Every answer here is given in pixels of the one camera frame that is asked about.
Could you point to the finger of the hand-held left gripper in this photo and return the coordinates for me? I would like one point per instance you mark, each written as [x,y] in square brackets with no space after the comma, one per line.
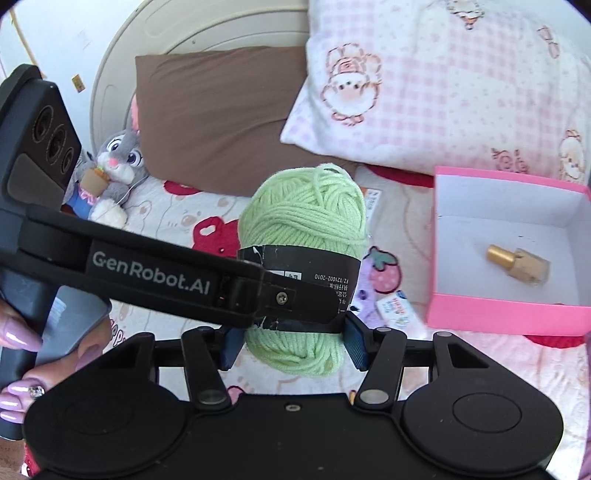
[286,307]

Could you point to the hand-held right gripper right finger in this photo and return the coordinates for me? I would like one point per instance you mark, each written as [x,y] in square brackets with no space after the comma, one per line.
[358,346]

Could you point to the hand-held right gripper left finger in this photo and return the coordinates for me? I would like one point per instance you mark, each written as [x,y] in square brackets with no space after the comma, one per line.
[231,346]

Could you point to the purple plush toy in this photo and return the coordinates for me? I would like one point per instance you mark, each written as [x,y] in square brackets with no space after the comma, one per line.
[371,300]

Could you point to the small white wipes pack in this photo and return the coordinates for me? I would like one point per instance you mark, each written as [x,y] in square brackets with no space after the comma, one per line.
[397,314]

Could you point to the green yarn ball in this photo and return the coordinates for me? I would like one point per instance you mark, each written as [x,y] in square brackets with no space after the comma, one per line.
[300,207]

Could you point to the pink cardboard box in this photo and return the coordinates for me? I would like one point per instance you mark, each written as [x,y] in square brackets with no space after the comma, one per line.
[498,314]

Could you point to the gold cap perfume bottle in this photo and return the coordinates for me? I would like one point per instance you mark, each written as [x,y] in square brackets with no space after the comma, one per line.
[519,266]

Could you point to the person's left hand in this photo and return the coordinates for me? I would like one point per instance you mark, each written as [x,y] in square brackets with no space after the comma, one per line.
[21,330]

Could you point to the grey bunny plush toy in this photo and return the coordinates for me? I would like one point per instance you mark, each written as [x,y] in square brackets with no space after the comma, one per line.
[120,152]

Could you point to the bear printed blanket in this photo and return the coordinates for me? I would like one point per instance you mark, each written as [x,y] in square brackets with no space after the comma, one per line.
[401,221]

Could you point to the clear box with orange label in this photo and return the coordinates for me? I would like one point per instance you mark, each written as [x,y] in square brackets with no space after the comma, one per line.
[371,203]

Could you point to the brown pillow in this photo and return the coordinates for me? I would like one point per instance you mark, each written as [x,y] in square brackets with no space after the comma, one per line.
[207,115]

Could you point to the beige round headboard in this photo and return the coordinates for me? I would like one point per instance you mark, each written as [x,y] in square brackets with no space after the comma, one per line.
[207,27]

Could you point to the pink checked pillow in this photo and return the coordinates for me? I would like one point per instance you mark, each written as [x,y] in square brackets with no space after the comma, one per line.
[461,92]

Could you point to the small yellow wall tag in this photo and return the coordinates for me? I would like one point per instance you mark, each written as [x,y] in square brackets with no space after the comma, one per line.
[78,84]

